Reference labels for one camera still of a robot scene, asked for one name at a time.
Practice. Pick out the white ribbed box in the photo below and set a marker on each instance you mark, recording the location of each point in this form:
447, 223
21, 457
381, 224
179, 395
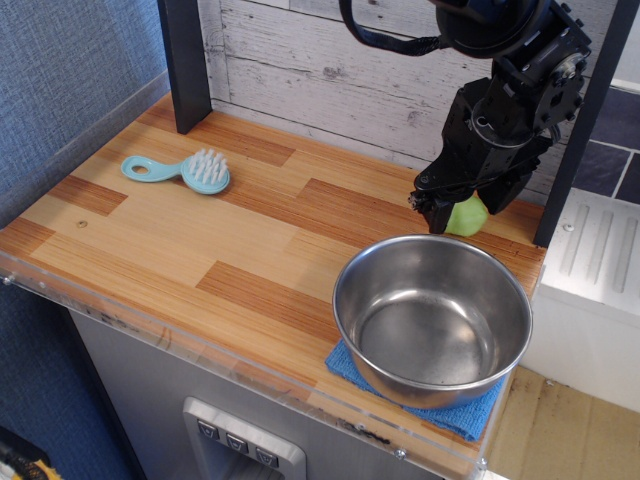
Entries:
586, 301

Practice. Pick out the yellow black object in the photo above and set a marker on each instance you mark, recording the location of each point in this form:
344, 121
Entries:
22, 460

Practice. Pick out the grey toy fridge cabinet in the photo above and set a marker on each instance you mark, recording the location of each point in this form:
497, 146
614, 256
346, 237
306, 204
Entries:
147, 387

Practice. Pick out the light blue toy brush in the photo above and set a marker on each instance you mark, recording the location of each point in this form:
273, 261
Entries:
205, 172

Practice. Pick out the dark frame post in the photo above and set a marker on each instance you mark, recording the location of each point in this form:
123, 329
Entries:
186, 63
617, 33

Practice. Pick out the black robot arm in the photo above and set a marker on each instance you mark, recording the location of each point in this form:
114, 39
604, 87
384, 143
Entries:
538, 54

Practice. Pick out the dark left frame post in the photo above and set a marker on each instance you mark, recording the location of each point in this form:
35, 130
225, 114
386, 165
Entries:
186, 63

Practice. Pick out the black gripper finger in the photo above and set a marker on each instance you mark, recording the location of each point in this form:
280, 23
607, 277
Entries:
498, 191
435, 207

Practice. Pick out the silver dispenser button panel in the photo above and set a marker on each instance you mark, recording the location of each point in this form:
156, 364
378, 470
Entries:
228, 447

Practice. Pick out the blue folded cloth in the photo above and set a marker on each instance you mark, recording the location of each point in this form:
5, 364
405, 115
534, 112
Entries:
468, 421

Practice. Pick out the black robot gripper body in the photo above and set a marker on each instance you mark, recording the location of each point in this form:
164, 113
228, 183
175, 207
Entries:
476, 152

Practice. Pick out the green toy food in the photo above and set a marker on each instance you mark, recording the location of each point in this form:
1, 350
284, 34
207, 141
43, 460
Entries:
467, 218

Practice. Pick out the stainless steel bowl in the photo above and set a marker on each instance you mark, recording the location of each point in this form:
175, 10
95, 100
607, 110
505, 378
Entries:
430, 321

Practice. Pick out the dark right frame post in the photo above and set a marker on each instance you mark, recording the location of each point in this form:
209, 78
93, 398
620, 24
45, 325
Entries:
617, 33

